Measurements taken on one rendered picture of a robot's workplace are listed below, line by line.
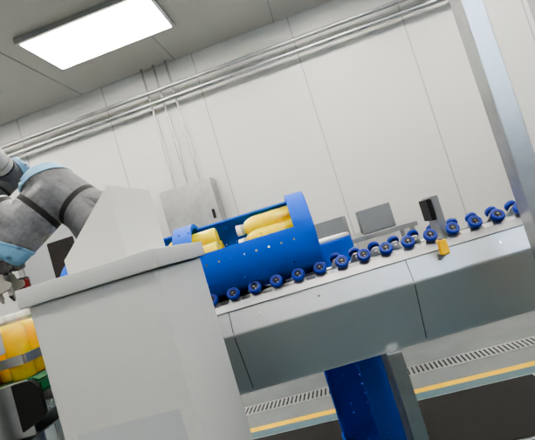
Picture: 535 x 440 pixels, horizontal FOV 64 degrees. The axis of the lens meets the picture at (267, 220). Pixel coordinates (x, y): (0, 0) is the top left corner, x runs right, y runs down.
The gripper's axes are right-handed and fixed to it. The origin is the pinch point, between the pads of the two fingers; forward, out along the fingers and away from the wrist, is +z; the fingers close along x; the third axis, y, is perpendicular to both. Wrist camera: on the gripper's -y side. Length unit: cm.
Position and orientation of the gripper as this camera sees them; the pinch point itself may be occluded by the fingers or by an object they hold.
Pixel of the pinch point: (6, 299)
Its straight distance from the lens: 167.8
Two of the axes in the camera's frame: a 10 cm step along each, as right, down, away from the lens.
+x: 0.5, 0.4, 10.0
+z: 2.9, 9.5, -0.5
